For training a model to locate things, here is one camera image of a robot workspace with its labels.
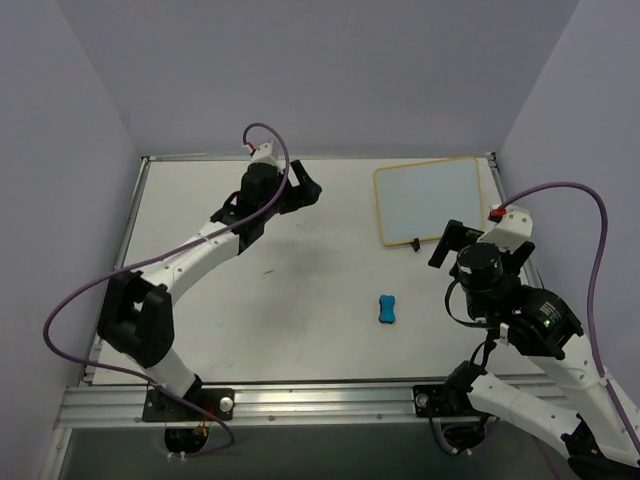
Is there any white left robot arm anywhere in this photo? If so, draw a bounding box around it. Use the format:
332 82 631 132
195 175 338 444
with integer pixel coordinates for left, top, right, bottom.
97 160 322 419

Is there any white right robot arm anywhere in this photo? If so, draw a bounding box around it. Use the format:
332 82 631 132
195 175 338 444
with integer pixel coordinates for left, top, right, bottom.
428 220 639 479

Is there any blue bone shaped eraser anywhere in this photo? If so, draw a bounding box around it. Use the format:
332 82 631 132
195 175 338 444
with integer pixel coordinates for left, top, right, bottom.
378 294 396 325

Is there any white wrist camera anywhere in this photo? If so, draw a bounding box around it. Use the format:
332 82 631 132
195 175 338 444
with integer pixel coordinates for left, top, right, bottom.
478 204 533 253
244 139 280 168

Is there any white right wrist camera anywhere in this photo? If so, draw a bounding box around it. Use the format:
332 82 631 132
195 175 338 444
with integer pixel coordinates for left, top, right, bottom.
478 204 533 253

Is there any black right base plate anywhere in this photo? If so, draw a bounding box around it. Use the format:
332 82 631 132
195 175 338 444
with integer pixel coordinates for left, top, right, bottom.
412 383 474 418

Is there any aluminium front rail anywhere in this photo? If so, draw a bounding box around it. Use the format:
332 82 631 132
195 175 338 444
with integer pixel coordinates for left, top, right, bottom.
53 377 571 429

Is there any yellow framed whiteboard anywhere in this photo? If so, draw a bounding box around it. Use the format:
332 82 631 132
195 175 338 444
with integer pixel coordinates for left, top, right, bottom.
373 156 485 247

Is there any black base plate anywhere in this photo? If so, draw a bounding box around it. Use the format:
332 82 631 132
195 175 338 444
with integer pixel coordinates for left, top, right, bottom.
142 387 236 422
412 383 474 418

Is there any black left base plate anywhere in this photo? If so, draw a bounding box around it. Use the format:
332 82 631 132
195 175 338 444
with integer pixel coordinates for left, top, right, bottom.
142 387 236 422

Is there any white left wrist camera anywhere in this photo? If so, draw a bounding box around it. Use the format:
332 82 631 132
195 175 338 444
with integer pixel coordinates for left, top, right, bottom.
244 139 280 168

